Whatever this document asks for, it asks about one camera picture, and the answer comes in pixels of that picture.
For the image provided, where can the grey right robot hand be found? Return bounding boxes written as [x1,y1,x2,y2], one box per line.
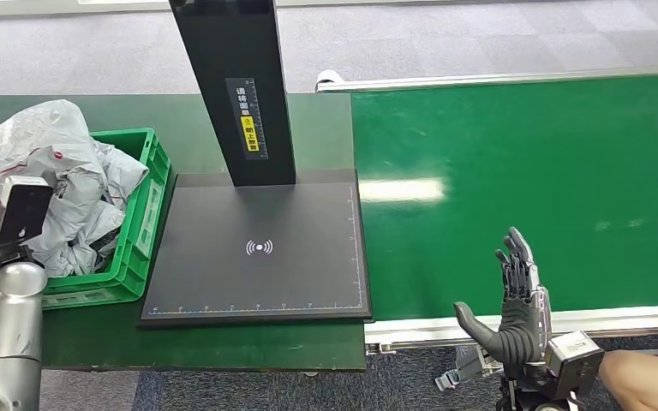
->
[453,226,554,367]

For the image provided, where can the grey mailer bag red dot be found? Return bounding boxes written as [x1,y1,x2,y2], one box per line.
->
[0,98,106,194]

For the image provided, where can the green conveyor belt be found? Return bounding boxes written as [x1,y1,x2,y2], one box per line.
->
[315,68,658,355]

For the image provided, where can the black inbound scanner machine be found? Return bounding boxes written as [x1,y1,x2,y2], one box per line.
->
[137,0,374,331]

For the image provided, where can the grey crumpled mailer bag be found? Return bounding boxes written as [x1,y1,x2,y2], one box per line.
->
[25,170,129,279]
[93,140,150,208]

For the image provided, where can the person's leg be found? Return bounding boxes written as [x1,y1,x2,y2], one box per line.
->
[598,349,658,411]

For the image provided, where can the green plastic crate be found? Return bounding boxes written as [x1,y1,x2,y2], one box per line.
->
[42,127,172,310]

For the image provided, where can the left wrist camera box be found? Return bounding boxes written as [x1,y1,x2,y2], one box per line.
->
[0,176,55,247]

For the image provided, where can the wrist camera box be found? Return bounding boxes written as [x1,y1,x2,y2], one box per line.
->
[0,176,55,247]
[543,331,606,401]

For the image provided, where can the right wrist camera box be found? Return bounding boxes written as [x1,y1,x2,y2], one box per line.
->
[543,331,606,401]

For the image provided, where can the metal conveyor bracket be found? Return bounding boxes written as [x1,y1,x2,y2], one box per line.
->
[434,342,503,392]

